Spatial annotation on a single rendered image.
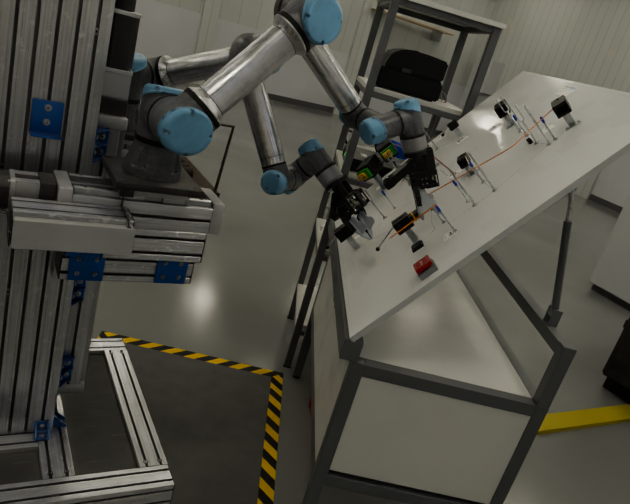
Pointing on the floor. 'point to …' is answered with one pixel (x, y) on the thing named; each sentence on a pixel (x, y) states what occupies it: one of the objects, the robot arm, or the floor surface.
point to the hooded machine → (627, 252)
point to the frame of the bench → (321, 475)
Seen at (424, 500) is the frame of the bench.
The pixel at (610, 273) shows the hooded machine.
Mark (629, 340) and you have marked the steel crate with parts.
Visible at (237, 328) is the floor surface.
